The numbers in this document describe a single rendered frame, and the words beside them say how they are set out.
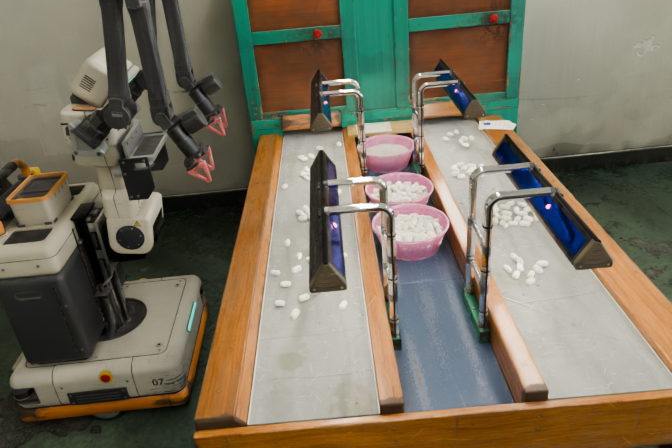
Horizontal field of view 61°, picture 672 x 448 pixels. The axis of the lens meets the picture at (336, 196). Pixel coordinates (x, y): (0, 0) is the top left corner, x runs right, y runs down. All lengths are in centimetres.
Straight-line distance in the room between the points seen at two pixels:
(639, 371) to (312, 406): 77
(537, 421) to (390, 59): 188
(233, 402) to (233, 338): 22
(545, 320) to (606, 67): 270
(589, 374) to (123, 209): 159
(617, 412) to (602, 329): 24
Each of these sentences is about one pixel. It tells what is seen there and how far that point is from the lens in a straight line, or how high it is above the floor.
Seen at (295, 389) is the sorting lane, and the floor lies 74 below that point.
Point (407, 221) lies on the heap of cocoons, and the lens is 205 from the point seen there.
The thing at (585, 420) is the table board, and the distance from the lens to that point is 148.
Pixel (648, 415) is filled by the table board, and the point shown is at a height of 69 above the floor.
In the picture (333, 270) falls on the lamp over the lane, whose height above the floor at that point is 109.
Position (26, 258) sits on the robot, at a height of 77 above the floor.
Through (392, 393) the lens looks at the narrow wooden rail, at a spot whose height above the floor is 76.
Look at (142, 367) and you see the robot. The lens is 236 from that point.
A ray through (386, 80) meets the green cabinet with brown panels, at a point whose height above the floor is 98.
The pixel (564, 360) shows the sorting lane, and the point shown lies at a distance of 153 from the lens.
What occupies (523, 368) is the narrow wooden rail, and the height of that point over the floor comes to 76.
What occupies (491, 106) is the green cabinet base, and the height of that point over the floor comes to 81.
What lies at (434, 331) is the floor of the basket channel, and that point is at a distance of 166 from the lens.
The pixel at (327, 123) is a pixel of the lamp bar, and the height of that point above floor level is 107.
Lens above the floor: 176
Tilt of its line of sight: 27 degrees down
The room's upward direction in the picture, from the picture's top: 5 degrees counter-clockwise
